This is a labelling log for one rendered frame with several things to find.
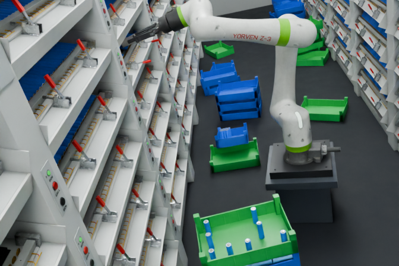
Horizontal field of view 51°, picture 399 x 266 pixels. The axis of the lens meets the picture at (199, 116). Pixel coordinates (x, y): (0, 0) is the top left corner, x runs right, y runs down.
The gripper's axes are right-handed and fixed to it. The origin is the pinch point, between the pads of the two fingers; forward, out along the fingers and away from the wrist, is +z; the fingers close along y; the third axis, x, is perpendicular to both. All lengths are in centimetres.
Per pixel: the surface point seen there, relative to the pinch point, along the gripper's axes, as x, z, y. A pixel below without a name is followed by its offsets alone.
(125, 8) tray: -12.2, -3.9, -6.3
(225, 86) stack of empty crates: 86, -11, -112
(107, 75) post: -1.8, -2.1, 44.8
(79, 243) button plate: 13, -4, 111
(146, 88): 24.3, 4.0, -1.5
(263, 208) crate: 58, -36, 65
